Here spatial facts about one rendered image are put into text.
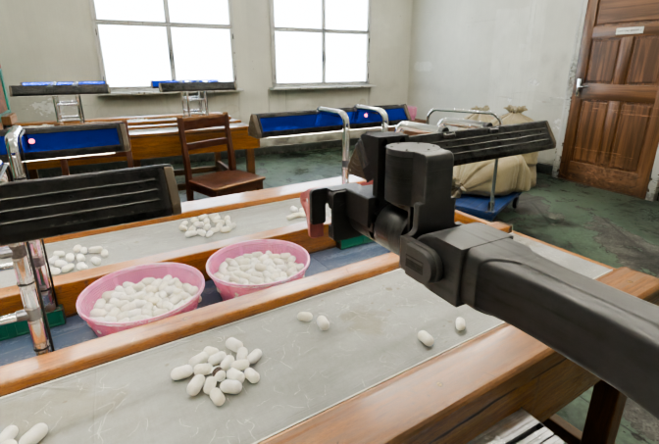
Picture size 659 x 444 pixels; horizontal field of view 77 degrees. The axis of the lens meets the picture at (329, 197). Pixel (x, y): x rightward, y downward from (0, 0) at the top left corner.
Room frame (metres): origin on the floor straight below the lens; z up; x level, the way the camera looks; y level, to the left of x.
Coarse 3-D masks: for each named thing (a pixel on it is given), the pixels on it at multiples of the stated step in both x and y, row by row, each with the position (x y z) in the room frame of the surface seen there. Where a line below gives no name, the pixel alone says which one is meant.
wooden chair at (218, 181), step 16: (224, 112) 3.20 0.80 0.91; (192, 128) 2.99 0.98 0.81; (192, 144) 2.97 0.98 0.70; (208, 144) 3.07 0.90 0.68; (224, 144) 3.17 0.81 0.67; (208, 176) 2.97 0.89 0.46; (224, 176) 2.99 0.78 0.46; (240, 176) 2.99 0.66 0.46; (256, 176) 2.97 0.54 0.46; (192, 192) 2.90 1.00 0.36; (208, 192) 2.73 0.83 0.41; (224, 192) 2.71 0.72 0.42; (240, 192) 2.81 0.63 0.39
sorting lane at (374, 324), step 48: (528, 240) 1.18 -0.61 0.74; (384, 288) 0.89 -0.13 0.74; (192, 336) 0.70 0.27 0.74; (240, 336) 0.70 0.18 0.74; (288, 336) 0.70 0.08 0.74; (336, 336) 0.70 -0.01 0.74; (384, 336) 0.70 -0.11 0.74; (432, 336) 0.70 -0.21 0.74; (48, 384) 0.57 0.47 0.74; (96, 384) 0.57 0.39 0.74; (144, 384) 0.57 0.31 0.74; (288, 384) 0.57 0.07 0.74; (336, 384) 0.57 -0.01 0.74; (0, 432) 0.48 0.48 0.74; (48, 432) 0.48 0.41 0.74; (96, 432) 0.48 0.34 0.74; (144, 432) 0.48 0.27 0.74; (192, 432) 0.48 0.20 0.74; (240, 432) 0.48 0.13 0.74
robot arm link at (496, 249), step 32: (480, 224) 0.39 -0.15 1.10; (448, 256) 0.34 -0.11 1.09; (480, 256) 0.32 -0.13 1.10; (512, 256) 0.32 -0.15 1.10; (448, 288) 0.34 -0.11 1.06; (480, 288) 0.31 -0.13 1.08; (512, 288) 0.29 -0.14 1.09; (544, 288) 0.27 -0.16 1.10; (576, 288) 0.26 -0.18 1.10; (608, 288) 0.26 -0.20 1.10; (512, 320) 0.29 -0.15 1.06; (544, 320) 0.27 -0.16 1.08; (576, 320) 0.25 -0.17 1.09; (608, 320) 0.23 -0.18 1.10; (640, 320) 0.23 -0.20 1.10; (576, 352) 0.24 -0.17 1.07; (608, 352) 0.23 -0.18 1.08; (640, 352) 0.21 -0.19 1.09; (640, 384) 0.21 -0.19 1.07
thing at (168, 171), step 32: (0, 192) 0.50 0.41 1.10; (32, 192) 0.52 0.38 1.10; (64, 192) 0.53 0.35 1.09; (96, 192) 0.55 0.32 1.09; (128, 192) 0.57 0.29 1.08; (160, 192) 0.59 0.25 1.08; (0, 224) 0.48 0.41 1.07; (32, 224) 0.49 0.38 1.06; (64, 224) 0.51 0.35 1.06; (96, 224) 0.53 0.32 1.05
